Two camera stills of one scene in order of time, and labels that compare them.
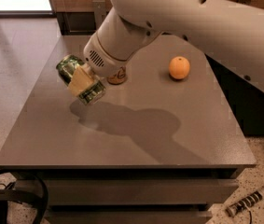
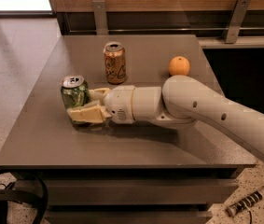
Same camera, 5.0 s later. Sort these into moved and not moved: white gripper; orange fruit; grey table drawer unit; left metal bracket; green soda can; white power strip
Moved: white gripper; green soda can
Not moved: white power strip; orange fruit; grey table drawer unit; left metal bracket
